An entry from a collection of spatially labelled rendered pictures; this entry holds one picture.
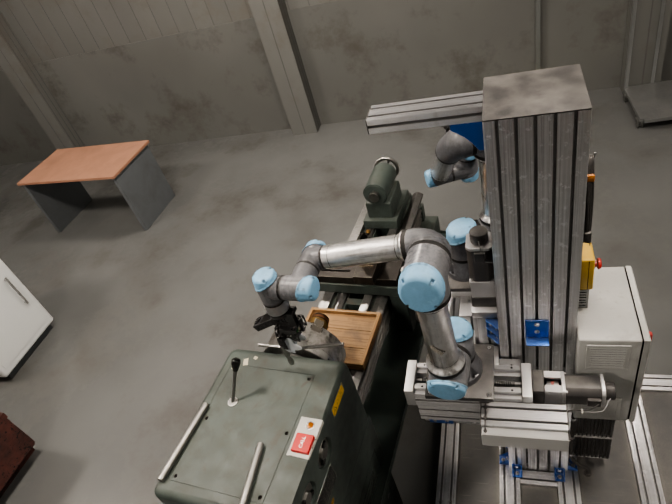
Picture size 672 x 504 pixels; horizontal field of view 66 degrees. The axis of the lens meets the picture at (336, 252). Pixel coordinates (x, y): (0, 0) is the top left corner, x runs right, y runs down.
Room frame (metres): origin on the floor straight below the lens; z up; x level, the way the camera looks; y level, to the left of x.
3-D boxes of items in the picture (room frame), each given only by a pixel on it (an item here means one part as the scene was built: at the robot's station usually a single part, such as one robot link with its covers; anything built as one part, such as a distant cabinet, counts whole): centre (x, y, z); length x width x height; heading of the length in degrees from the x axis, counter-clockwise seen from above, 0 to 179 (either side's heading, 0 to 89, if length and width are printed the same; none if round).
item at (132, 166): (5.18, 2.16, 0.34); 1.26 x 0.65 x 0.68; 62
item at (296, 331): (1.19, 0.22, 1.52); 0.09 x 0.08 x 0.12; 60
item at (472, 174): (1.77, -0.62, 1.46); 0.11 x 0.08 x 0.11; 86
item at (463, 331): (1.06, -0.27, 1.33); 0.13 x 0.12 x 0.14; 150
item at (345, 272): (1.97, -0.09, 0.95); 0.43 x 0.18 x 0.04; 59
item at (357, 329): (1.64, 0.12, 0.89); 0.36 x 0.30 x 0.04; 59
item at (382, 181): (2.46, -0.36, 1.01); 0.30 x 0.20 x 0.29; 149
